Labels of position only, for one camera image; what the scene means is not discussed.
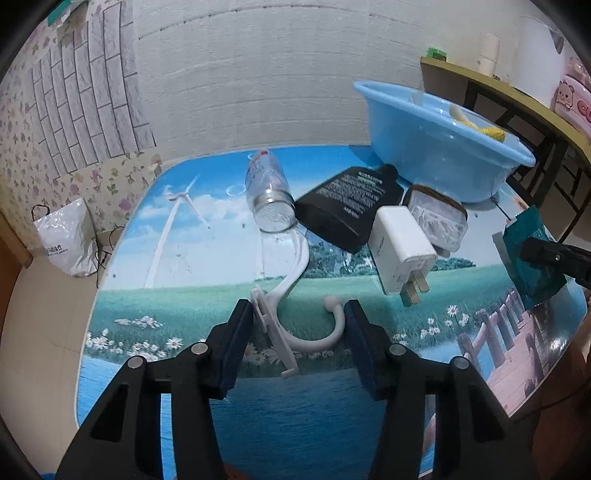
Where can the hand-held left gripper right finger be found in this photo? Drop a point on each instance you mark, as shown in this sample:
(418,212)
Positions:
(364,360)

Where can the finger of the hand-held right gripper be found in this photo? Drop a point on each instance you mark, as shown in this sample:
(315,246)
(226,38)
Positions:
(554,258)

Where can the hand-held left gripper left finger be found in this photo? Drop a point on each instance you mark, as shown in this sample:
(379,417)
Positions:
(233,355)

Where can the teal snack packet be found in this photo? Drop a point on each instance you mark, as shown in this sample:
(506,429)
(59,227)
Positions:
(526,281)

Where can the white plastic hook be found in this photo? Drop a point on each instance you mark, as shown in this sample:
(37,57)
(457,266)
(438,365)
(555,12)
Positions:
(295,267)

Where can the white charger plug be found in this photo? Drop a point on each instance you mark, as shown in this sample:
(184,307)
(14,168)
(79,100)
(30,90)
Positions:
(397,249)

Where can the clear cotton swab box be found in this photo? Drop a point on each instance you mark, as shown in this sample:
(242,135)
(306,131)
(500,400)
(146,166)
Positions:
(438,221)

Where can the white and yellow plush toy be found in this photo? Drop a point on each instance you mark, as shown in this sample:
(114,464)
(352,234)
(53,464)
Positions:
(491,133)

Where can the black bottle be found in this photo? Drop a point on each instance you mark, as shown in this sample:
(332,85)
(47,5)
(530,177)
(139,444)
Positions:
(341,203)

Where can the clear glass bottle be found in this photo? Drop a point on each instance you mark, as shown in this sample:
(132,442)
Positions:
(268,189)

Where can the light blue plastic basin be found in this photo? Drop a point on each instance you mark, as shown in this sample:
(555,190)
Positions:
(415,138)

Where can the scenery printed desktop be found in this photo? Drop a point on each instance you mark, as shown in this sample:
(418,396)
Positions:
(300,415)

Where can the pink cartoon container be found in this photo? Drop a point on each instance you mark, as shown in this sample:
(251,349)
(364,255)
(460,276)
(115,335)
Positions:
(575,101)

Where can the yellow folding table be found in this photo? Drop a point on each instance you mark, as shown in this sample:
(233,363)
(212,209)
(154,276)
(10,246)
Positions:
(508,94)

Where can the white tall appliance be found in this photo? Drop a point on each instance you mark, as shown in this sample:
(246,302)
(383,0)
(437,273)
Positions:
(535,60)

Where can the white plastic bag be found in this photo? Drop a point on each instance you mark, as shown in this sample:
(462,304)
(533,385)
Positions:
(64,240)

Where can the stack of paper cups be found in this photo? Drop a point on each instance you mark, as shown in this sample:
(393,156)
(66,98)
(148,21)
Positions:
(489,55)

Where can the small green box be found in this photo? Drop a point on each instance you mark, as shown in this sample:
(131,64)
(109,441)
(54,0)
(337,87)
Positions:
(437,53)

